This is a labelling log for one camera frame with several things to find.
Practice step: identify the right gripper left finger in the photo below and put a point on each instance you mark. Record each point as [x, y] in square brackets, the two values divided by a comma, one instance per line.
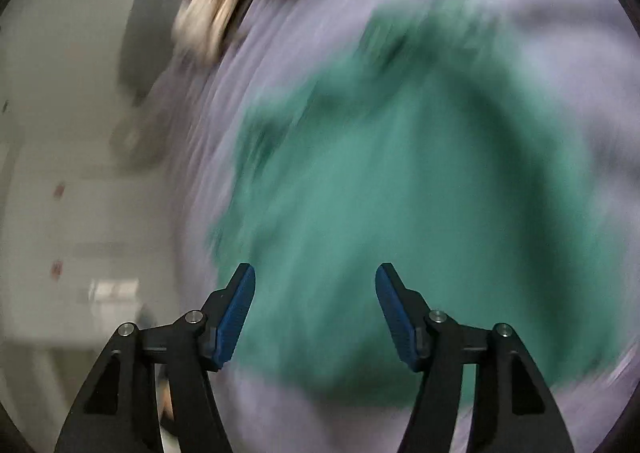
[115, 409]

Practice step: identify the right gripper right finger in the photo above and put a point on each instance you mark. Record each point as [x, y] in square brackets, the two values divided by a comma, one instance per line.
[513, 408]

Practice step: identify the green garment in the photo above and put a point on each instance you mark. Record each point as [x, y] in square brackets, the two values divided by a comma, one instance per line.
[431, 146]

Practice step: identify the grey embossed plush blanket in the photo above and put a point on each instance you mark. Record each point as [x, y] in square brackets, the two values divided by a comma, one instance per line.
[585, 53]

